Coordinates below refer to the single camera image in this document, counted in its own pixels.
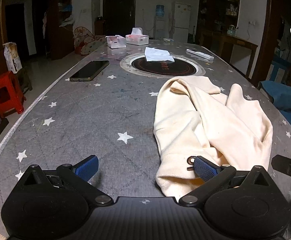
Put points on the round built-in hotplate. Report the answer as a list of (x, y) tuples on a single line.
[(160, 67)]

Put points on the dark wooden door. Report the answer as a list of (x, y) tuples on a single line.
[(119, 10)]

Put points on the white wall socket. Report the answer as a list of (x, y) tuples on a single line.
[(252, 23)]

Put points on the white paper tissue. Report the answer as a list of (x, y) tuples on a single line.
[(158, 54)]

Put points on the white water dispenser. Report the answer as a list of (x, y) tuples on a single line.
[(160, 28)]

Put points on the red plastic stool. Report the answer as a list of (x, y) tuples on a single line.
[(8, 85)]

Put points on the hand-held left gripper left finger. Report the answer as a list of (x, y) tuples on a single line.
[(88, 166)]

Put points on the blue cabinet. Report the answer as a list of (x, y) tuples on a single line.
[(280, 70)]

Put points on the dark wooden shelf cabinet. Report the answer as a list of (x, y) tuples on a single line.
[(218, 5), (54, 30)]

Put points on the dark wooden door frame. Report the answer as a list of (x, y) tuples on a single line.
[(263, 30)]

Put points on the small white tissue pack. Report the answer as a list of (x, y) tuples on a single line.
[(116, 42)]

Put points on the white refrigerator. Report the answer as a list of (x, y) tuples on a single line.
[(181, 22)]

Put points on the cream sweatshirt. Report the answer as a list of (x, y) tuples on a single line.
[(198, 120)]

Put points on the white flat remote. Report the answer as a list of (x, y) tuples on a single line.
[(200, 54)]

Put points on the white pink tissue box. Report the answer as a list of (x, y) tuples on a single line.
[(138, 40)]

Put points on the spotted play tent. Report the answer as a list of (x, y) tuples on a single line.
[(85, 40)]

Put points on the hanging pink cloth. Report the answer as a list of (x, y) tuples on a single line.
[(45, 25)]

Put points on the grey star-print tablecloth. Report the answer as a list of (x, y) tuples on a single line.
[(85, 120)]

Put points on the glass kettle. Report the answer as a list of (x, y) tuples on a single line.
[(231, 30)]

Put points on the wooden side table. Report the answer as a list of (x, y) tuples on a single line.
[(235, 42)]

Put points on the blue chair cushion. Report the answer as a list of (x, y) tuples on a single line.
[(283, 95)]

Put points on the dark smartphone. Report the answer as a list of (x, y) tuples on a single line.
[(89, 70)]

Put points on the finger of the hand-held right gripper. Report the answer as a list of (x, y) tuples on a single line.
[(283, 163)]

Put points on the white printed paper bag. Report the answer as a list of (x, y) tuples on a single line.
[(11, 57)]

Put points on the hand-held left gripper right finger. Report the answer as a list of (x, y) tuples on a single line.
[(204, 167)]

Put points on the blue water bottle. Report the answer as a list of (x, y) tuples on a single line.
[(160, 11)]

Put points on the dark wooden stool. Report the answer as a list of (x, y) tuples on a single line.
[(25, 77)]

